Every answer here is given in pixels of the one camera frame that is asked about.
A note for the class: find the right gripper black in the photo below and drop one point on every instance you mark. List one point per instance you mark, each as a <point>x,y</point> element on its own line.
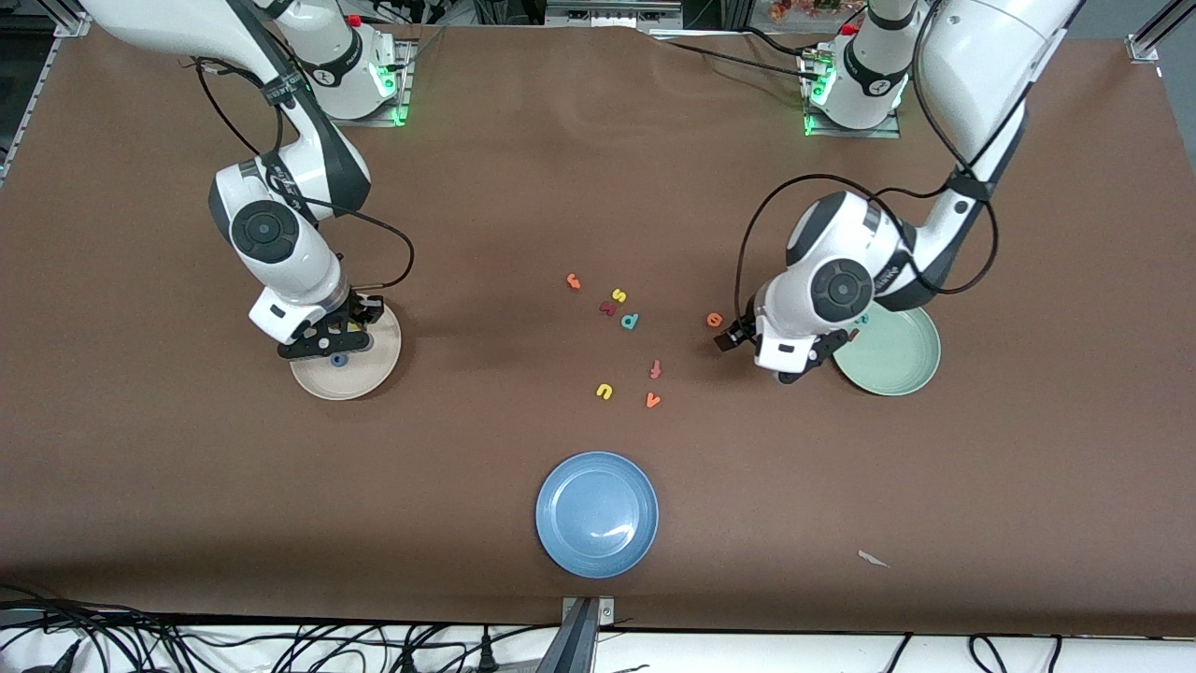
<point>356,307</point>

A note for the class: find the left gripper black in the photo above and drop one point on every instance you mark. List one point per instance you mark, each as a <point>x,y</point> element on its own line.
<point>735,335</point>

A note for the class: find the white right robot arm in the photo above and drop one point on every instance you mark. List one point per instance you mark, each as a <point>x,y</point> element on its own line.
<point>280,243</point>

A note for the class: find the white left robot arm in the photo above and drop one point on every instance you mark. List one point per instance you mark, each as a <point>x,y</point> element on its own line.
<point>785,318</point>

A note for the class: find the beige brown plate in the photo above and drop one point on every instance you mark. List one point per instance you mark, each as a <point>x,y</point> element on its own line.
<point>364,379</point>

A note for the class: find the green plate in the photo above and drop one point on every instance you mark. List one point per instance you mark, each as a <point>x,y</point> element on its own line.
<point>897,355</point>

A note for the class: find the blue plate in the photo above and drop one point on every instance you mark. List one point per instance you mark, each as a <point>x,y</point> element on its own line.
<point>597,515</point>

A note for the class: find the brown table cover sheet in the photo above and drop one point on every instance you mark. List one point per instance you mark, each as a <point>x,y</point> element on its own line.
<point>187,486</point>

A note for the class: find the white paper scrap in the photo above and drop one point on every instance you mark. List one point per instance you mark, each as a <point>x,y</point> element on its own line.
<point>874,559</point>

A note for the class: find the white lower board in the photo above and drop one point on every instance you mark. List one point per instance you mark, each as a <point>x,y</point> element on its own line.
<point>747,654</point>

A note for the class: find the orange flower decoration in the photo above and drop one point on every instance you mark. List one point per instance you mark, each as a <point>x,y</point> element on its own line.
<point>804,7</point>

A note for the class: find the grey equipment box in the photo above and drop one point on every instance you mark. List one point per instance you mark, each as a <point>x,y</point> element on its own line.
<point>612,11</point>

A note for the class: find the black plug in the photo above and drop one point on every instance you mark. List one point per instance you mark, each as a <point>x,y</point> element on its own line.
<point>486,654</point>

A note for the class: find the short aluminium profile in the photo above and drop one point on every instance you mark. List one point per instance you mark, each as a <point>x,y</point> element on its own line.
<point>1147,42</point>

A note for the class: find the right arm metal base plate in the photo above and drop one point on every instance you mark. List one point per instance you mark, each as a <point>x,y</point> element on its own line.
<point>407,93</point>

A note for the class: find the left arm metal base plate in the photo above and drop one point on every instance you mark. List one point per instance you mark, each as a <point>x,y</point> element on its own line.
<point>850,134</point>

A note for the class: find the grey metal camera bracket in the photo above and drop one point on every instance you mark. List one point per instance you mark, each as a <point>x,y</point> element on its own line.
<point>581,636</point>

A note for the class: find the long aluminium rail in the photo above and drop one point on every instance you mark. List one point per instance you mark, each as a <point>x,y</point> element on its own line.
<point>47,70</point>

